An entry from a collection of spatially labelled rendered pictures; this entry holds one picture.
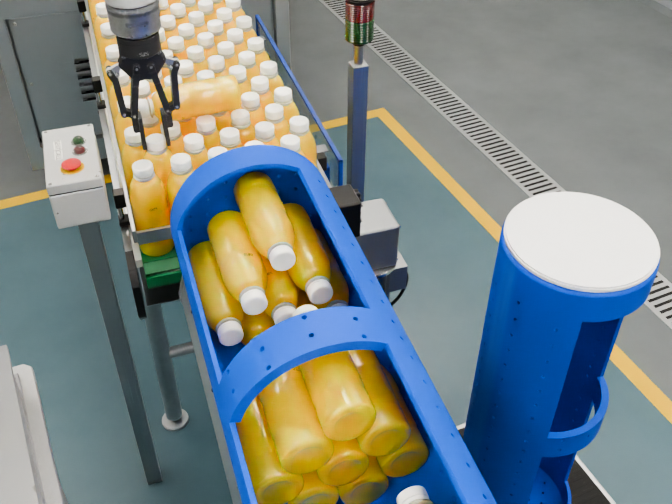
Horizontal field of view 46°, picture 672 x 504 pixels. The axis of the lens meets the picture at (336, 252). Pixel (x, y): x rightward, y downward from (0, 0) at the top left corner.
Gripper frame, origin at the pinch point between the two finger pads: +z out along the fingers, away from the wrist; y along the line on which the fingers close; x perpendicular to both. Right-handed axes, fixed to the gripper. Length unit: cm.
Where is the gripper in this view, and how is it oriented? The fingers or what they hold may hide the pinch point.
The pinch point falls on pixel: (153, 129)
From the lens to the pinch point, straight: 158.0
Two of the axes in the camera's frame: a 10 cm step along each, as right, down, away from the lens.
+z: 0.0, 7.6, 6.5
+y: 9.5, -2.0, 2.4
